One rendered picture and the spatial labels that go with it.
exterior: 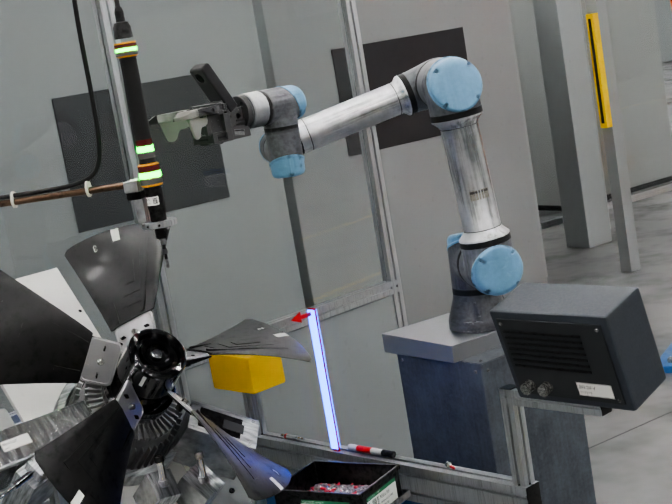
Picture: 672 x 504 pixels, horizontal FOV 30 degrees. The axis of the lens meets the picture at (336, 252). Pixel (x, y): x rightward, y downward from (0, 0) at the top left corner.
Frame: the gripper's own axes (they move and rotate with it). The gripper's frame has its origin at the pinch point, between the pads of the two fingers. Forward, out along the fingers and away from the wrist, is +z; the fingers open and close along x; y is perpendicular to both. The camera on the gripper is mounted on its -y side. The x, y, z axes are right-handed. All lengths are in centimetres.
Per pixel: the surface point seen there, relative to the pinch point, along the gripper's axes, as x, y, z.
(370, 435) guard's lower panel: 70, 110, -102
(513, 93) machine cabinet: 249, 35, -408
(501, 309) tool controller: -60, 43, -24
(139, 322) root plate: 5.5, 39.5, 11.3
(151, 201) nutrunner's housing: -1.3, 15.6, 7.4
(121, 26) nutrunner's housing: -1.8, -18.7, 6.8
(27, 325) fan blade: 7.7, 33.8, 34.4
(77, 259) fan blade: 22.9, 26.4, 12.4
